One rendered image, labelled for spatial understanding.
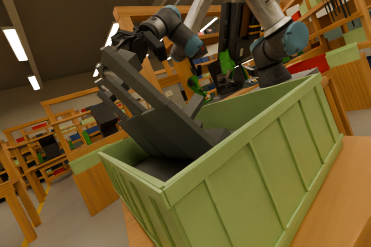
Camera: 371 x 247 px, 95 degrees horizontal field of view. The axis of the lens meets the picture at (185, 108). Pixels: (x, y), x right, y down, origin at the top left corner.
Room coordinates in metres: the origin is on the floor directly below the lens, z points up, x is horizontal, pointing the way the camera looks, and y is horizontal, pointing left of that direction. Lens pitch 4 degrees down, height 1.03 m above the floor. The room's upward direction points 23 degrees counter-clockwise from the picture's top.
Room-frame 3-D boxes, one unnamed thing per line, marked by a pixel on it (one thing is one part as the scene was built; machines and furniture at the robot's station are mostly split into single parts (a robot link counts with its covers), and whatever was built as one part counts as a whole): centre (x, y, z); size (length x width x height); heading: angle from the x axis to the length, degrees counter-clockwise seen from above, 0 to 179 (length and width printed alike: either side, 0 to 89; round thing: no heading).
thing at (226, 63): (1.59, -0.53, 1.17); 0.13 x 0.12 x 0.20; 125
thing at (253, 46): (0.85, -0.48, 1.08); 0.13 x 0.12 x 0.14; 12
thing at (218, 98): (1.69, -0.55, 0.89); 1.10 x 0.42 x 0.02; 125
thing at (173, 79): (1.99, -0.34, 1.23); 1.30 x 0.05 x 0.09; 125
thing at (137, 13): (1.93, -0.38, 1.89); 1.50 x 0.09 x 0.09; 125
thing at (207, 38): (1.90, -0.40, 1.52); 0.90 x 0.25 x 0.04; 125
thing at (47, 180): (6.82, 4.30, 1.12); 3.01 x 0.54 x 2.24; 127
